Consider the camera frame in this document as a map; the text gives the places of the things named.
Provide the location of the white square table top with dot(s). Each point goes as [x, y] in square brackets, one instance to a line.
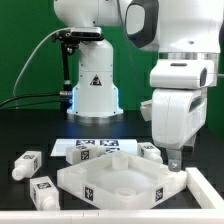
[121, 181]

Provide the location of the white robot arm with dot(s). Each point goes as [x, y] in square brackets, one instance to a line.
[184, 33]

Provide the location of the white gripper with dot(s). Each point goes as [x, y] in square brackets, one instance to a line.
[178, 106]

